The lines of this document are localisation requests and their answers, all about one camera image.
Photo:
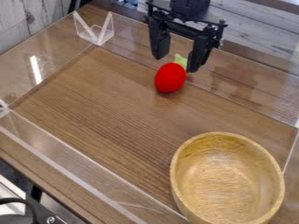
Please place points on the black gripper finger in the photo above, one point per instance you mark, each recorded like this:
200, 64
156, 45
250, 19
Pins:
160, 38
200, 53

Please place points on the red felt strawberry toy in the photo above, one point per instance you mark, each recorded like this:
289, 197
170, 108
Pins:
172, 75

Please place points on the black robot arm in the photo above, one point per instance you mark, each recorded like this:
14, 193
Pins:
186, 18

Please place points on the clear acrylic corner bracket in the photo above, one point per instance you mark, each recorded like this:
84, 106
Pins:
96, 34

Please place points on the oval wooden bowl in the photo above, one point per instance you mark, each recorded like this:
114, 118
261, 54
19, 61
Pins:
226, 180

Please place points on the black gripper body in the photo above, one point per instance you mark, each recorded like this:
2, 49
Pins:
188, 17

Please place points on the black table leg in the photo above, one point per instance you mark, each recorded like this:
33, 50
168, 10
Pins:
37, 194

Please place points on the clear acrylic tray wall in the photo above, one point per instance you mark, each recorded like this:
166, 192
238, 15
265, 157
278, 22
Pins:
92, 133

